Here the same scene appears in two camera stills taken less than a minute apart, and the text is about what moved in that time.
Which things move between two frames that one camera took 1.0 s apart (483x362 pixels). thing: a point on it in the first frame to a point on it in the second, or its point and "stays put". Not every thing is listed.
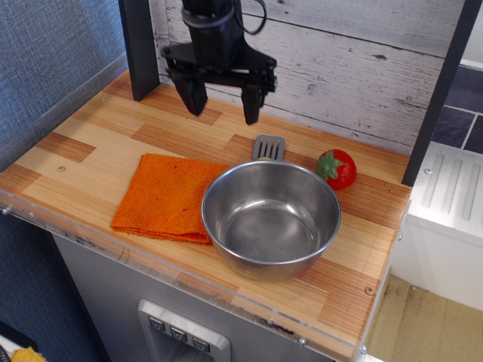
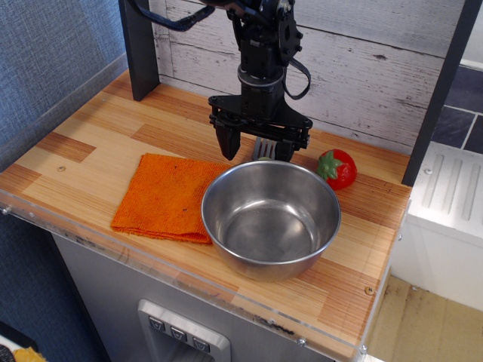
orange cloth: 164,199 stays put
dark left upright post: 136,20 stays put
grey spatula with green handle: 269,148 stays put
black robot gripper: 217,53 to 260,111
